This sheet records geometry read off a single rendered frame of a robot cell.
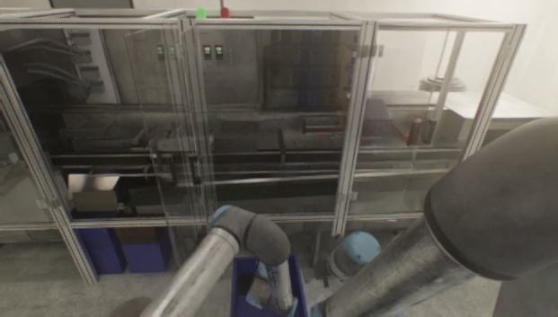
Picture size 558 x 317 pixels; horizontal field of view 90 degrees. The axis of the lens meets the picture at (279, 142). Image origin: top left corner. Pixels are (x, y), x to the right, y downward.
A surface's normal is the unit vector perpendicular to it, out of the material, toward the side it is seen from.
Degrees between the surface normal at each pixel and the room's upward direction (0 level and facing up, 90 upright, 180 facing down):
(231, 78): 90
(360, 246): 19
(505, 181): 52
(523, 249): 89
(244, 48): 90
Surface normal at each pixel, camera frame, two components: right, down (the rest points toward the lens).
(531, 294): -0.94, 0.15
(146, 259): 0.07, 0.47
